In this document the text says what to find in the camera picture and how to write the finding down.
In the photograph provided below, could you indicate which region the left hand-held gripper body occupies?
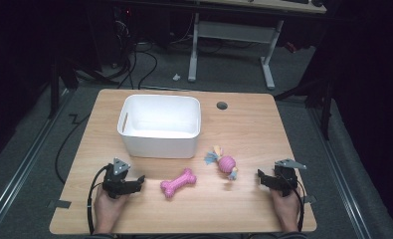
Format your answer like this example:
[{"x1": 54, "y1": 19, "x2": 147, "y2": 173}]
[{"x1": 101, "y1": 157, "x2": 136, "y2": 200}]

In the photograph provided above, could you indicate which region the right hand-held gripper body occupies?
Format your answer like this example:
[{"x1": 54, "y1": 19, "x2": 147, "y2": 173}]
[{"x1": 271, "y1": 157, "x2": 307, "y2": 198}]

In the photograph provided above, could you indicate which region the pink rubber bone toy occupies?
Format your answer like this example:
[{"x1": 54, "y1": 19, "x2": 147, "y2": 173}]
[{"x1": 159, "y1": 167, "x2": 198, "y2": 199}]

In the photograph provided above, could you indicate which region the pink ball rope toy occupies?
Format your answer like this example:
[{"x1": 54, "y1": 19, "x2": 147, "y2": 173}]
[{"x1": 204, "y1": 144, "x2": 239, "y2": 181}]

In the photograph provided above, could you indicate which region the white plastic storage bin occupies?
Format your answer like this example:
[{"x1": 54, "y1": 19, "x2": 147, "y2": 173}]
[{"x1": 116, "y1": 94, "x2": 202, "y2": 159}]

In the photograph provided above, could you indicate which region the person's right hand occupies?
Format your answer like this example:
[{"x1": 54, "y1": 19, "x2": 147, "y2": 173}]
[{"x1": 271, "y1": 187, "x2": 301, "y2": 233}]

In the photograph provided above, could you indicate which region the black metal stand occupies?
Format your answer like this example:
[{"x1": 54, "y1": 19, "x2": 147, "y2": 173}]
[
  {"x1": 47, "y1": 49, "x2": 80, "y2": 120},
  {"x1": 273, "y1": 78, "x2": 335, "y2": 141}
]

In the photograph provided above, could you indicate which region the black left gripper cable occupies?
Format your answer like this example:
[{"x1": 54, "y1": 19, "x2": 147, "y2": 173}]
[{"x1": 87, "y1": 165, "x2": 109, "y2": 235}]

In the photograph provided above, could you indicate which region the metal floor rail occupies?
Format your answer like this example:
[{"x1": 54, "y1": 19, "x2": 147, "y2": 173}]
[
  {"x1": 0, "y1": 89, "x2": 77, "y2": 234},
  {"x1": 306, "y1": 106, "x2": 373, "y2": 239}
]

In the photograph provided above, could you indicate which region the black floor cable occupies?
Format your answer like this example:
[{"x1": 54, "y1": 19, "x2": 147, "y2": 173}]
[{"x1": 54, "y1": 113, "x2": 93, "y2": 185}]

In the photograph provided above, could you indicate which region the bundle of black cables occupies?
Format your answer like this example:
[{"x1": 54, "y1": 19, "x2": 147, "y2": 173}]
[{"x1": 112, "y1": 19, "x2": 159, "y2": 91}]

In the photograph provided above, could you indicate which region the white desk frame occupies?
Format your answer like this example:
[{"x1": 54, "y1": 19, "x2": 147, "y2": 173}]
[{"x1": 187, "y1": 0, "x2": 327, "y2": 91}]

